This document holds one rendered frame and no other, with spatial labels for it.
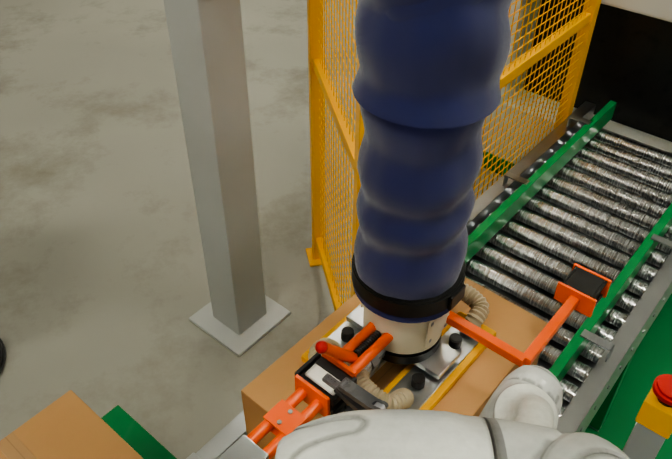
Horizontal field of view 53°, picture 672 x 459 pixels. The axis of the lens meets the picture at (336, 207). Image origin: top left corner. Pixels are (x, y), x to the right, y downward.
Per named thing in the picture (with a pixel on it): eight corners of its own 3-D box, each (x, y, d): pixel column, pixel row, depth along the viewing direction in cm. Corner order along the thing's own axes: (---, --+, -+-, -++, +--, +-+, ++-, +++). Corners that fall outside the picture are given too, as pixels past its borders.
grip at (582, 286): (570, 278, 153) (575, 262, 150) (606, 296, 149) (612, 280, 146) (552, 298, 148) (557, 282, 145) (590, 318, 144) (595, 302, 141)
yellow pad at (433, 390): (458, 315, 159) (461, 300, 155) (496, 337, 153) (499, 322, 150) (368, 409, 138) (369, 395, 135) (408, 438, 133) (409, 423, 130)
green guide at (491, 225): (589, 110, 308) (594, 93, 303) (612, 118, 303) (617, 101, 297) (376, 310, 212) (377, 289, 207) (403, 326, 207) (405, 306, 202)
